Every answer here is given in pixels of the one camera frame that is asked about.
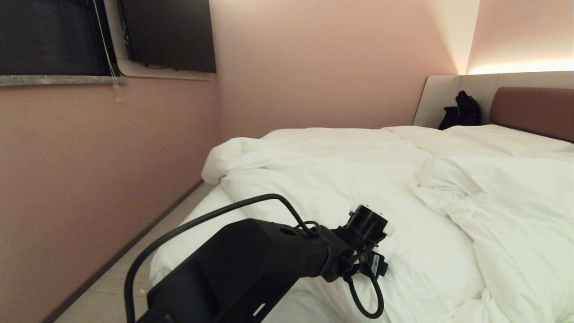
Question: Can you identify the white rumpled duvet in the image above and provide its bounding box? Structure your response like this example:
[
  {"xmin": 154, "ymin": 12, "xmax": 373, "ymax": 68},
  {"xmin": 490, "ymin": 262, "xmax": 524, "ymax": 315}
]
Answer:
[{"xmin": 201, "ymin": 126, "xmax": 574, "ymax": 323}]

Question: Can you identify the white bed mattress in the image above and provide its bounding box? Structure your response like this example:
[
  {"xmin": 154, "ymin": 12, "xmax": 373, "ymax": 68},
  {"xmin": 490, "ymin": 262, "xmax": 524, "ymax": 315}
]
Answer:
[{"xmin": 149, "ymin": 183, "xmax": 348, "ymax": 323}]

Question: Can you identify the black bag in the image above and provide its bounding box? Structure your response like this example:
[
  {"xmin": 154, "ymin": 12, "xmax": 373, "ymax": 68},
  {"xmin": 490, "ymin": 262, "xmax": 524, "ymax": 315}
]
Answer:
[{"xmin": 438, "ymin": 90, "xmax": 482, "ymax": 131}]

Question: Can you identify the white pillow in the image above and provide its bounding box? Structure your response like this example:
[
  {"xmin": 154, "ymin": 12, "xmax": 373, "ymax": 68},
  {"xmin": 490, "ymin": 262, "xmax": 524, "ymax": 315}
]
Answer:
[{"xmin": 443, "ymin": 124, "xmax": 574, "ymax": 157}]

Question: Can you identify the grey window sill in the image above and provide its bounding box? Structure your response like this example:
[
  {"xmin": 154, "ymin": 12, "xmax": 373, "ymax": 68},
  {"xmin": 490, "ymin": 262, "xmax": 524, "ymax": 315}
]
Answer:
[{"xmin": 0, "ymin": 74, "xmax": 128, "ymax": 87}]

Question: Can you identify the brown padded headboard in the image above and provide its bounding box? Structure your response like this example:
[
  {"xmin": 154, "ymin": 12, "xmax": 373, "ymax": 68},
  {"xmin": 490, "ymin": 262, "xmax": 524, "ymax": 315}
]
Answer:
[{"xmin": 489, "ymin": 87, "xmax": 574, "ymax": 144}]

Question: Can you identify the dark window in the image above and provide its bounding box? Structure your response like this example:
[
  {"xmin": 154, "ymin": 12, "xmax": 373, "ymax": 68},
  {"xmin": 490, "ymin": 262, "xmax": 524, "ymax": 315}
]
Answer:
[{"xmin": 0, "ymin": 0, "xmax": 121, "ymax": 77}]

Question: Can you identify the black cable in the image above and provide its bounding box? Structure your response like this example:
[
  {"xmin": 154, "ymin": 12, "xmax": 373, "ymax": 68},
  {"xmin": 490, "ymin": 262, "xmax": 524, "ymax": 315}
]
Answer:
[
  {"xmin": 343, "ymin": 254, "xmax": 385, "ymax": 319},
  {"xmin": 124, "ymin": 193, "xmax": 320, "ymax": 323}
]

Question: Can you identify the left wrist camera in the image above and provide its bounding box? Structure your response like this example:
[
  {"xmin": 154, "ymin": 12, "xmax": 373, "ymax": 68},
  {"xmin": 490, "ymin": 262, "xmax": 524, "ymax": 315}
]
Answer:
[{"xmin": 349, "ymin": 204, "xmax": 396, "ymax": 238}]

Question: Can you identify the black wall television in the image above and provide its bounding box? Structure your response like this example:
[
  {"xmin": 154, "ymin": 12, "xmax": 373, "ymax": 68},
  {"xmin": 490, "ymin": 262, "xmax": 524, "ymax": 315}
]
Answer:
[{"xmin": 117, "ymin": 0, "xmax": 217, "ymax": 74}]

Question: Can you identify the white blind cord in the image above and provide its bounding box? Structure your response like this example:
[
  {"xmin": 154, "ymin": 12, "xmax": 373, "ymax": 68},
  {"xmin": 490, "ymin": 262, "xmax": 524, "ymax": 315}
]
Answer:
[{"xmin": 92, "ymin": 0, "xmax": 122, "ymax": 102}]

